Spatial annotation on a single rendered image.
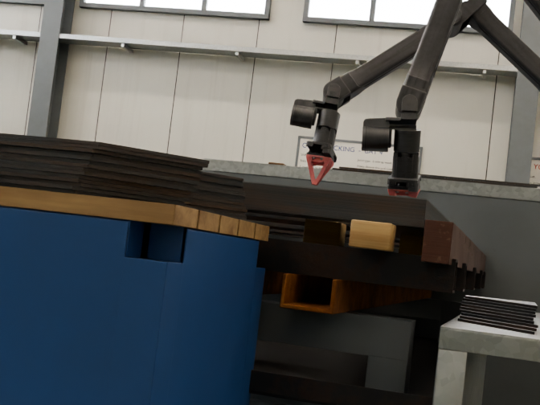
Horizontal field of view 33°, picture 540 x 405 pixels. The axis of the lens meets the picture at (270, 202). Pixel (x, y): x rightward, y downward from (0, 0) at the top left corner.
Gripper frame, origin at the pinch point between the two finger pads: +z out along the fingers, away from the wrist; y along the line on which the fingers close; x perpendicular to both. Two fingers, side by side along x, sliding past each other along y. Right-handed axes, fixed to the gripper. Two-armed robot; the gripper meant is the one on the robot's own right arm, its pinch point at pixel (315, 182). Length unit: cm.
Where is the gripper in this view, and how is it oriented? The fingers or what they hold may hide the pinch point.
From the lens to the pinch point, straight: 238.5
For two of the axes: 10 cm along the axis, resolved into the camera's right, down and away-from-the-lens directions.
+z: -2.1, 9.4, -2.7
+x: 9.5, 1.3, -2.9
